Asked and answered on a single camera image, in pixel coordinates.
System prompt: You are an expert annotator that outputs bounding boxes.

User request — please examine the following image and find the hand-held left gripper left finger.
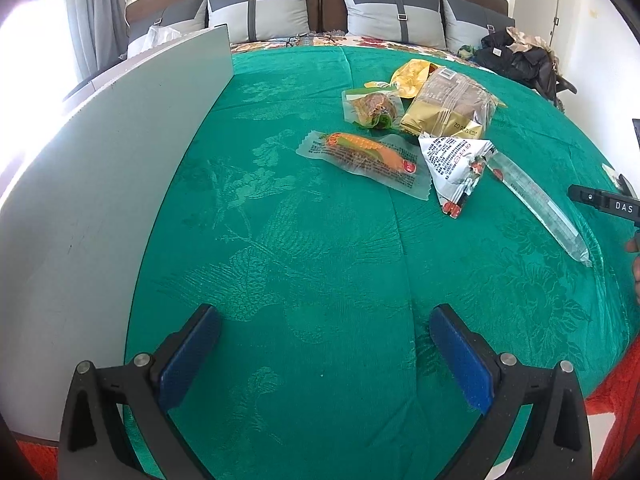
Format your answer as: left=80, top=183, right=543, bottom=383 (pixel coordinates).
left=59, top=303, right=223, bottom=480

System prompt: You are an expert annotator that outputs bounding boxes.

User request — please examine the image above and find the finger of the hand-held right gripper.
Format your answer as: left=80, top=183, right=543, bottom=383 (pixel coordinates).
left=568, top=184, right=609, bottom=210

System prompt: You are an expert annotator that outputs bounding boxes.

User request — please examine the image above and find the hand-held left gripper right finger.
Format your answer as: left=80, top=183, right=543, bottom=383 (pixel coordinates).
left=429, top=304, right=593, bottom=480

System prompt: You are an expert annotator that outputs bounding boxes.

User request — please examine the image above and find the long clear snack packet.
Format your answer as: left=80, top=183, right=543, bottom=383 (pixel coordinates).
left=487, top=150, right=593, bottom=267

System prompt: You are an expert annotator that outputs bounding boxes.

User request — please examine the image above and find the white triangular snack packet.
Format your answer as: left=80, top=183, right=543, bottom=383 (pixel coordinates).
left=418, top=132, right=498, bottom=219

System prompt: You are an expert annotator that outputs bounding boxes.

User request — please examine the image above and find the gold bread packet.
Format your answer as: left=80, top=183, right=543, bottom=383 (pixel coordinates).
left=400, top=66, right=507, bottom=140

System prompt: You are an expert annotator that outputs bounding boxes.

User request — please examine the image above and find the plain yellow snack packet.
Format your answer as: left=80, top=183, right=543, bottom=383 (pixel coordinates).
left=390, top=58, right=442, bottom=99

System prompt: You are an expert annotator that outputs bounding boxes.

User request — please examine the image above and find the orange sausage packet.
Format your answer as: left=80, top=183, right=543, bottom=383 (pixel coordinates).
left=295, top=130, right=432, bottom=202

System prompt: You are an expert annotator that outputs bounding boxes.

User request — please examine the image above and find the person's right hand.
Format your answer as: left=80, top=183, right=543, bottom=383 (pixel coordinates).
left=624, top=237, right=640, bottom=307

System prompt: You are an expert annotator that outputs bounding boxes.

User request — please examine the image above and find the green patterned blanket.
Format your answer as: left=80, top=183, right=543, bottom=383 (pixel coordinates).
left=122, top=45, right=640, bottom=480

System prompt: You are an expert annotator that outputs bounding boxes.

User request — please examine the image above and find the red blanket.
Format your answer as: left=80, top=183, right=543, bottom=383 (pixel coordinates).
left=15, top=335, right=640, bottom=480

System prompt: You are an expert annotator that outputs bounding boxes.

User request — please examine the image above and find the pile of dark clothes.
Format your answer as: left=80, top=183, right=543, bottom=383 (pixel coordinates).
left=472, top=30, right=566, bottom=96

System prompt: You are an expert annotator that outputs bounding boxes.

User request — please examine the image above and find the beige crumpled cloth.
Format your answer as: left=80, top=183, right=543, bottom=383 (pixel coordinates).
left=506, top=26, right=552, bottom=54

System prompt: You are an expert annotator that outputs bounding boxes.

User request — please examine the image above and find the grey flat board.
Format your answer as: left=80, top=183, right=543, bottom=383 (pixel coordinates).
left=0, top=25, right=235, bottom=443

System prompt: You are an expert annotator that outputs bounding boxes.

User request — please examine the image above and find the grey two-tone pillow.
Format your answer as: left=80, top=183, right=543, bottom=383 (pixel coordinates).
left=337, top=0, right=447, bottom=50
left=440, top=0, right=511, bottom=53
left=125, top=0, right=209, bottom=58
left=206, top=0, right=313, bottom=43

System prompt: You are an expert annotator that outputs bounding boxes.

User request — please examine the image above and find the floral bedsheet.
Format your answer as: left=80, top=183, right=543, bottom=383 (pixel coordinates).
left=230, top=32, right=501, bottom=76

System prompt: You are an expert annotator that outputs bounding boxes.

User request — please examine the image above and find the white plastic bag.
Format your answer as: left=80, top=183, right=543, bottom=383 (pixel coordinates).
left=127, top=25, right=182, bottom=58

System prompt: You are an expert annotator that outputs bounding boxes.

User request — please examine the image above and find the grey curtain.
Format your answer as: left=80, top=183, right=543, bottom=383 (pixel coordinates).
left=60, top=0, right=133, bottom=86

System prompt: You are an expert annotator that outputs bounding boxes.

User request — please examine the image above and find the dark strapped bag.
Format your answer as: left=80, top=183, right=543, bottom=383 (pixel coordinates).
left=547, top=52, right=579, bottom=111

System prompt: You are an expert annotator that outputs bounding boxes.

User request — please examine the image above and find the black cable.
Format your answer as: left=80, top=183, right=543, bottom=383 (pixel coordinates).
left=260, top=31, right=347, bottom=49

